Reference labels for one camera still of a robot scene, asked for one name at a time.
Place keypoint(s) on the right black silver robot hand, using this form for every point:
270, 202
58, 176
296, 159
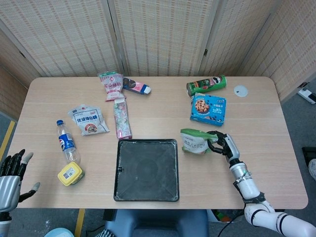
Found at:
230, 146

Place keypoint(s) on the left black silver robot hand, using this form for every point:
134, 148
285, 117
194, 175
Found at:
8, 190

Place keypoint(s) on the green white snack bag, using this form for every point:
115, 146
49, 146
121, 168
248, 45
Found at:
193, 143

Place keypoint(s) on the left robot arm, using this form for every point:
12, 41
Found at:
4, 223

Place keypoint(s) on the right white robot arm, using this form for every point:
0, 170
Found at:
249, 186

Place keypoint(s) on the black square tray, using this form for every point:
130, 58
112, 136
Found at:
146, 170

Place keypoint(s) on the pink snack bag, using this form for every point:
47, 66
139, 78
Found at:
112, 86

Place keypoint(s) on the blue cookie box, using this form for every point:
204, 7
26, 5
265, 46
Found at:
208, 109

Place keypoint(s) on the white table grommet cap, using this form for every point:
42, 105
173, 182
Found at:
241, 90

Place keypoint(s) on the yellow lidded green container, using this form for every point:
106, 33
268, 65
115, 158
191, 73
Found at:
70, 174

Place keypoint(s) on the green Pringles can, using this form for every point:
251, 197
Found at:
206, 85

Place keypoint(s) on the light blue round object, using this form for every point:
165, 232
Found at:
59, 233

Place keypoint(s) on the bin with colourful items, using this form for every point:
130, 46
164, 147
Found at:
223, 216

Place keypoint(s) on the Pepsi plastic bottle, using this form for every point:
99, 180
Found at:
66, 143

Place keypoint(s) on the black floor object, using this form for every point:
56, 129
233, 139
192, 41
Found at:
309, 153

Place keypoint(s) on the white shoe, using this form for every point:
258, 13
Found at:
313, 170

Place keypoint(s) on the white power strip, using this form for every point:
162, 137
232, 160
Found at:
307, 93

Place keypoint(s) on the blue grey seat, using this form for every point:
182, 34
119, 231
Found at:
158, 222

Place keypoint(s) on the white sugar bag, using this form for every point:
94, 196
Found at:
87, 121

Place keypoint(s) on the black white striped cloth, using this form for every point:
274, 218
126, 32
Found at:
106, 233

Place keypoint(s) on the pink floral box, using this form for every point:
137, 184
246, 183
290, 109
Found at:
122, 118

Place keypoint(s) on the dark blue pink carton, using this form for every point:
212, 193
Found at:
135, 86

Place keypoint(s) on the bamboo folding screen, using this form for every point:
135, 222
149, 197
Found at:
160, 37

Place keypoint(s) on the black table leg bracket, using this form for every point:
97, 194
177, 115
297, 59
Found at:
109, 214

